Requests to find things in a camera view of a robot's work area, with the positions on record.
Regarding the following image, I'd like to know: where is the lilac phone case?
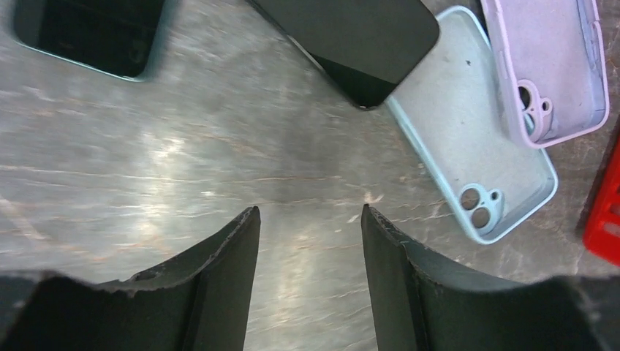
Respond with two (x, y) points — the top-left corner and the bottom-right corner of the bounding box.
(481, 0), (610, 148)

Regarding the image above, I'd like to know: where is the black phone teal edge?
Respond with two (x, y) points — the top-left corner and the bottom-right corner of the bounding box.
(10, 1), (171, 81)

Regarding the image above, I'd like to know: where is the red plastic basket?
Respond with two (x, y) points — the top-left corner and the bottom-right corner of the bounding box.
(579, 135), (619, 266)

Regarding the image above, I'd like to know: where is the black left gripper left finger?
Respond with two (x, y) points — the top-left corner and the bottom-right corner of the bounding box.
(1, 207), (261, 350)

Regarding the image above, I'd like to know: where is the light blue phone case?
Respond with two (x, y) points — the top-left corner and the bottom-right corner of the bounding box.
(387, 5), (559, 245)

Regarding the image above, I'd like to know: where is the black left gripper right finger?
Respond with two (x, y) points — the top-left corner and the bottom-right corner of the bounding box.
(361, 205), (619, 350)

